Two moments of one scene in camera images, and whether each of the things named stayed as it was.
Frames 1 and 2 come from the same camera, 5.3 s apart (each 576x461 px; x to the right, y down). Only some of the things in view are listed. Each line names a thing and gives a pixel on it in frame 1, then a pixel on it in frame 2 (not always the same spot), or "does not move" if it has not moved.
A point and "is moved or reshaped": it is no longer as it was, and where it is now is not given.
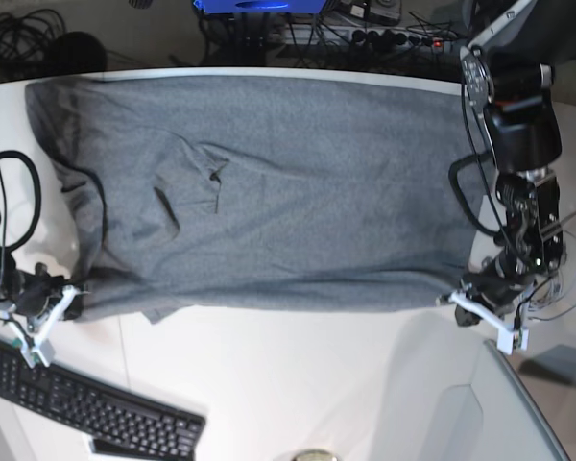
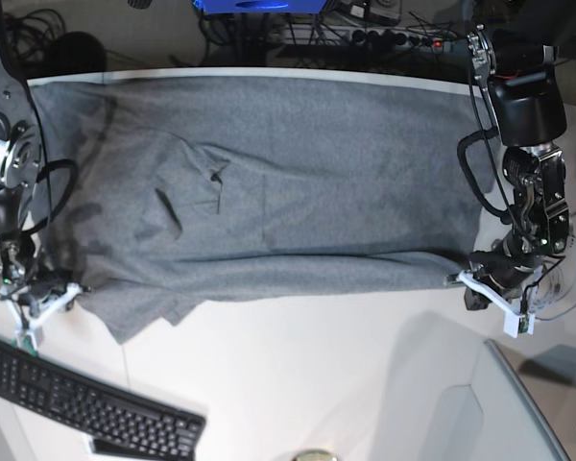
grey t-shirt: x=240 y=193 is moved or reshaped
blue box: x=300 y=7 does not move
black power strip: x=368 y=37 does not move
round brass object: x=316 y=455 does not move
